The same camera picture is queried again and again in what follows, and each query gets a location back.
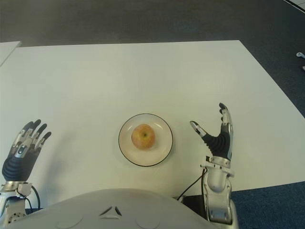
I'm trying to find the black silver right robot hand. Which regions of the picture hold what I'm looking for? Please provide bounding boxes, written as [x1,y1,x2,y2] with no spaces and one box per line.
[190,102,234,161]

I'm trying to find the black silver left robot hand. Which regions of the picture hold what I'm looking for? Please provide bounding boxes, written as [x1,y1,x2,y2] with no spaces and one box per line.
[1,119,52,182]

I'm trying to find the red yellow apple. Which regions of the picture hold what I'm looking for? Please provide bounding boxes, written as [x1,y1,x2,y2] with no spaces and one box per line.
[131,123,156,150]

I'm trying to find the white plate with black rim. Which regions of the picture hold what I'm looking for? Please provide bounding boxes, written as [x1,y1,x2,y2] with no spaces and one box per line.
[118,113,174,167]

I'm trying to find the grey robot torso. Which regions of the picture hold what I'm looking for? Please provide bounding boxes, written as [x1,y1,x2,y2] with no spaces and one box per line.
[0,188,239,229]

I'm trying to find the white side table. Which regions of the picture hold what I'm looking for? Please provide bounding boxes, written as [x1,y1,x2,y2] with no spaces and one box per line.
[0,42,22,67]

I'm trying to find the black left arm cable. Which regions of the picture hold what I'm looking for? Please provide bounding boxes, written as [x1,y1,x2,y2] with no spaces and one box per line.
[25,185,41,210]

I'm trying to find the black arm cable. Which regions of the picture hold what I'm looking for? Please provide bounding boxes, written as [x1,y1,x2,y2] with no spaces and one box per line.
[25,185,41,210]
[178,168,207,208]

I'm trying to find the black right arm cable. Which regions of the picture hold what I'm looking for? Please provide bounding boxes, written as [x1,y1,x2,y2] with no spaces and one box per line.
[178,168,207,208]

